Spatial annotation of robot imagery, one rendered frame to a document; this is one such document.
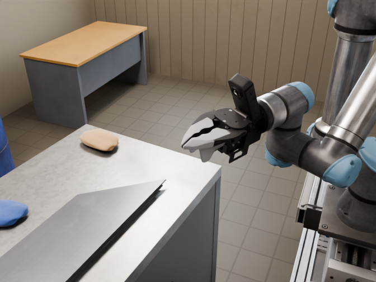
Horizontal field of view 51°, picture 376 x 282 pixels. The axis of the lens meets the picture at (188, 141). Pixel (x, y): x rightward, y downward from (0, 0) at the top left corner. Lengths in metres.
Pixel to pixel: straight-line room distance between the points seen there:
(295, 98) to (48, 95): 3.14
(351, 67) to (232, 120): 0.42
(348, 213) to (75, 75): 2.74
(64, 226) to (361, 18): 0.91
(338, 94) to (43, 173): 0.94
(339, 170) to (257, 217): 1.91
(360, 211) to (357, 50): 0.43
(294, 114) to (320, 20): 3.29
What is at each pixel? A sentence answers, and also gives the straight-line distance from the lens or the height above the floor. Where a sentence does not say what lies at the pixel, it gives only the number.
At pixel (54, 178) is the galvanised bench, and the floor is 1.05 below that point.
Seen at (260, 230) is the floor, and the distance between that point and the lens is 2.65.
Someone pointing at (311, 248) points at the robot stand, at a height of 0.21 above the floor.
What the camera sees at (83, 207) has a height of 1.07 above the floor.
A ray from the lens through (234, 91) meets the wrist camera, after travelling 0.74.
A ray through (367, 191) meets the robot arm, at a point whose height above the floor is 1.16.
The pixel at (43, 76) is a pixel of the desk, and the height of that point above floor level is 0.47.
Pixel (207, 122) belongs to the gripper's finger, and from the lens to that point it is 0.75.
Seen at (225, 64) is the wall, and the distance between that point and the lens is 4.49.
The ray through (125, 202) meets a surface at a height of 1.07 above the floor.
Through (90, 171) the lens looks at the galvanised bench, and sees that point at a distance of 1.36.
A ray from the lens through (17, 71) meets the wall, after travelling 4.31.
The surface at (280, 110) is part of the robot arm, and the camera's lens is 0.84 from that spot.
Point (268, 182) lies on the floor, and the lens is 3.06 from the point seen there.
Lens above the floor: 1.83
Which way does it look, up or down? 32 degrees down
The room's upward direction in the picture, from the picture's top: straight up
